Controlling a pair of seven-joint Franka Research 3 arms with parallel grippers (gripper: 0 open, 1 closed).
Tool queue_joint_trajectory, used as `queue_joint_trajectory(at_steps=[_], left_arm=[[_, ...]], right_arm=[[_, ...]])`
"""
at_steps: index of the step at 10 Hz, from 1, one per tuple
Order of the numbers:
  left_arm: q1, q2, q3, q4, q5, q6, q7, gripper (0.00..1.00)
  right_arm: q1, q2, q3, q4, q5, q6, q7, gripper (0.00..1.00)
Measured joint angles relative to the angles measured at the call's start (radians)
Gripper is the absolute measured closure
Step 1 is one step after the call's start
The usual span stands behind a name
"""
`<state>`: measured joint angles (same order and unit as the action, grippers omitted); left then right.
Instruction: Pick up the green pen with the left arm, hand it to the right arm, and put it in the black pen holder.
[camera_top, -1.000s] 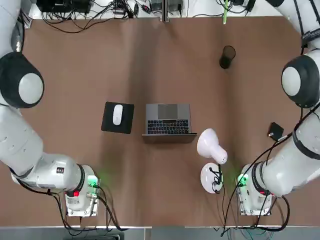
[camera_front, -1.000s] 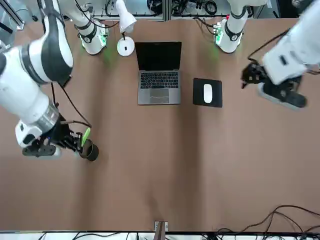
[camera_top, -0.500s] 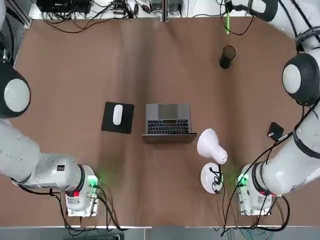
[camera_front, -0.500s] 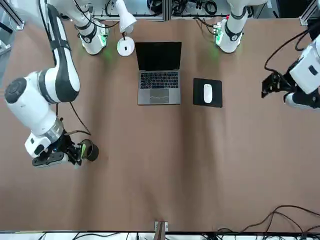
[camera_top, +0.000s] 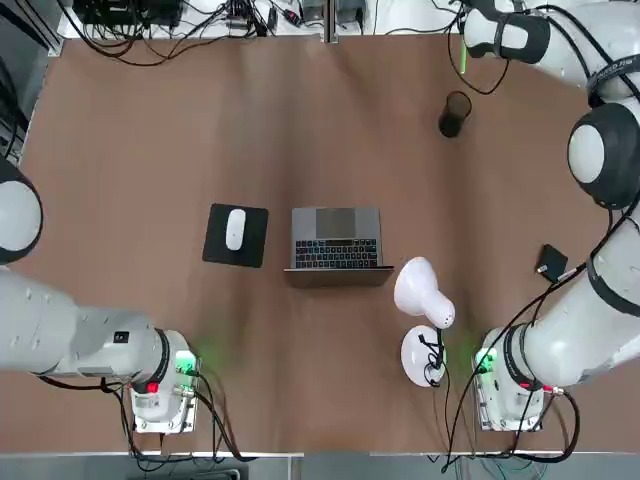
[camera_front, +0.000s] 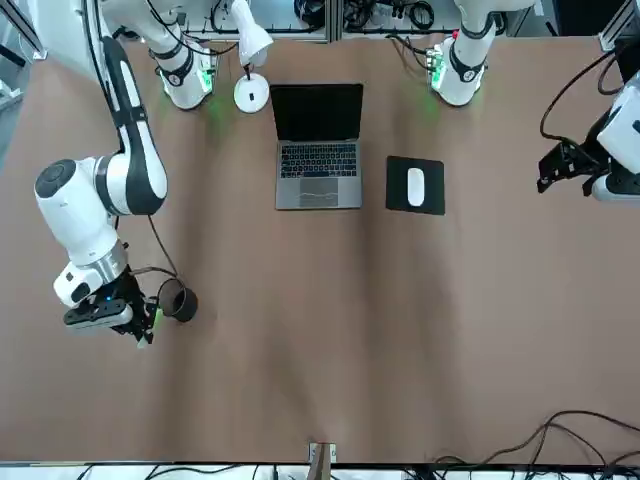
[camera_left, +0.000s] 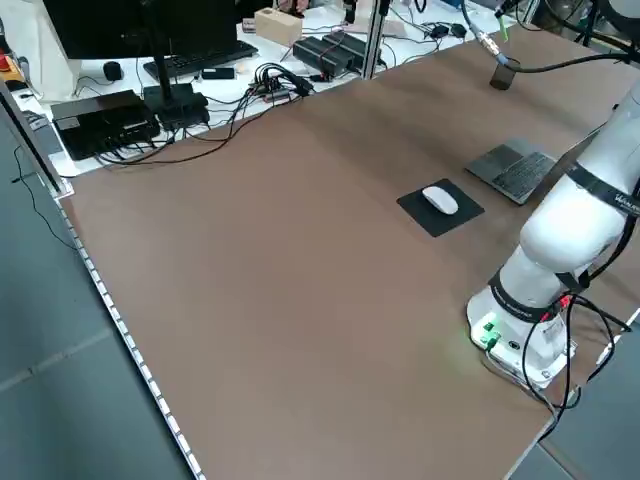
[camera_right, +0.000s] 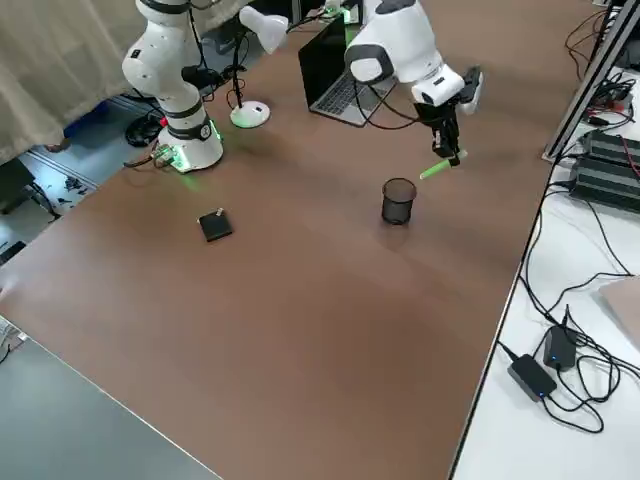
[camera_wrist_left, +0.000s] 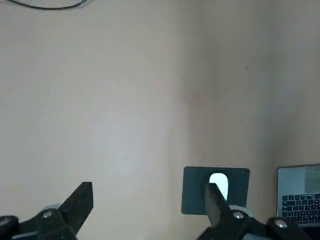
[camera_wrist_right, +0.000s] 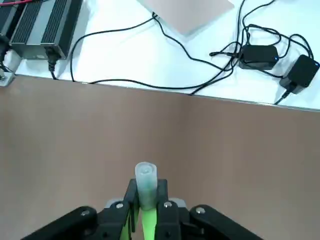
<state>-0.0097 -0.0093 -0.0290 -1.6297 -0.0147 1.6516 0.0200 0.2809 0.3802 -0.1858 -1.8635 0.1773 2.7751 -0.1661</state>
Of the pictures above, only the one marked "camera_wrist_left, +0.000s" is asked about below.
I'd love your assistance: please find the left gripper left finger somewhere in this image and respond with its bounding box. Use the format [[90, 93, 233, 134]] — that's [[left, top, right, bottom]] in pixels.
[[0, 181, 94, 240]]

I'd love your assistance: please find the grey open laptop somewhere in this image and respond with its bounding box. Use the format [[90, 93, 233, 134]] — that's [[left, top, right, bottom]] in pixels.
[[277, 163, 320, 226]]

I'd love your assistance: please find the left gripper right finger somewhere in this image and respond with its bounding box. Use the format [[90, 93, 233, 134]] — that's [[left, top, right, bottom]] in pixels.
[[197, 182, 314, 240]]

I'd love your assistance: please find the black mouse pad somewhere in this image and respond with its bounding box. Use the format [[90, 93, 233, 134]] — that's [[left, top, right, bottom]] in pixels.
[[180, 165, 251, 216]]

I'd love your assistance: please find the white computer mouse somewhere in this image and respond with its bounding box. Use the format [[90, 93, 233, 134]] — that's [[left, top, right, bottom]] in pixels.
[[208, 172, 229, 201]]

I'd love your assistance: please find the black cable on table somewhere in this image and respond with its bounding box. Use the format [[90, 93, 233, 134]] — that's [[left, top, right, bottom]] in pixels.
[[4, 0, 96, 11]]

